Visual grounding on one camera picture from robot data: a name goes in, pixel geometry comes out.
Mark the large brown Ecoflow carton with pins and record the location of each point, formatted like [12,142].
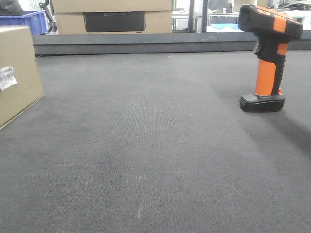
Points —
[113,16]

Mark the small brown cardboard package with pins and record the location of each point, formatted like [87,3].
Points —
[20,82]

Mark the orange black barcode scanner gun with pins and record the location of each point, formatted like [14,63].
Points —
[273,30]

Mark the blue plastic bin on table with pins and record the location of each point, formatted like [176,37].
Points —
[35,20]

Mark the black backpack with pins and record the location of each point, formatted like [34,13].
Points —
[11,8]

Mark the blue tray background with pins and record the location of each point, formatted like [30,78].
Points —
[226,27]

